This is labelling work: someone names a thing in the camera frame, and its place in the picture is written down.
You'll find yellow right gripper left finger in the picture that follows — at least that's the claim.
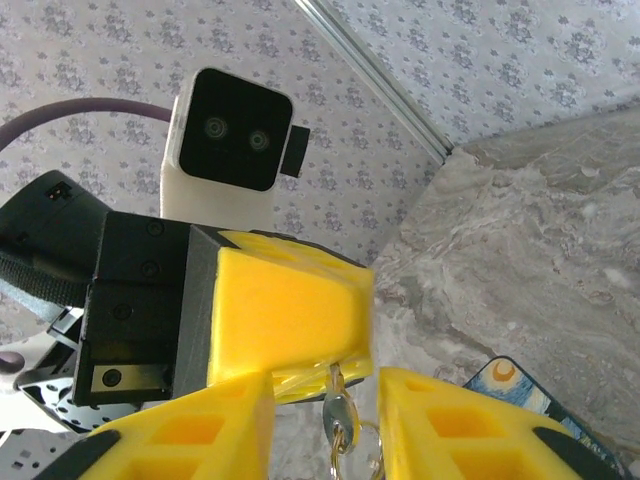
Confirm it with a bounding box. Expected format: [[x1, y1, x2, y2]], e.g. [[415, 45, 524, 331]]
[[44, 372, 276, 480]]

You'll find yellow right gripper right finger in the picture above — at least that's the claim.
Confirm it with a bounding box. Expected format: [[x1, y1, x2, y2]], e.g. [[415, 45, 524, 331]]
[[377, 367, 634, 480]]

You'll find silver key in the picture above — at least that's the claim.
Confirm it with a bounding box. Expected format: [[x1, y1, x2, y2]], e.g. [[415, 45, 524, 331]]
[[322, 362, 362, 457]]

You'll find metal key ring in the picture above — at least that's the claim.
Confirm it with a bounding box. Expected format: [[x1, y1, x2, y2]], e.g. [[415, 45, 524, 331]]
[[327, 419, 387, 480]]

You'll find starry night painted tin box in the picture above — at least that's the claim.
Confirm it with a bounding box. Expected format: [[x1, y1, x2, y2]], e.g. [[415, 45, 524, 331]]
[[462, 354, 637, 480]]

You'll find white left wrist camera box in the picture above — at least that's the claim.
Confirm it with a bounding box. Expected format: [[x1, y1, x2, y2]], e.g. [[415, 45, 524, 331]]
[[159, 67, 311, 234]]

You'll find purple left wrist camera cable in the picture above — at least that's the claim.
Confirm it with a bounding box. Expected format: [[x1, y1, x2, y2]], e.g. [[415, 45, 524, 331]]
[[0, 97, 174, 151]]

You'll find aluminium frame post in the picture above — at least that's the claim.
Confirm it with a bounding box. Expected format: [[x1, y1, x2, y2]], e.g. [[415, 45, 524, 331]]
[[294, 0, 455, 165]]

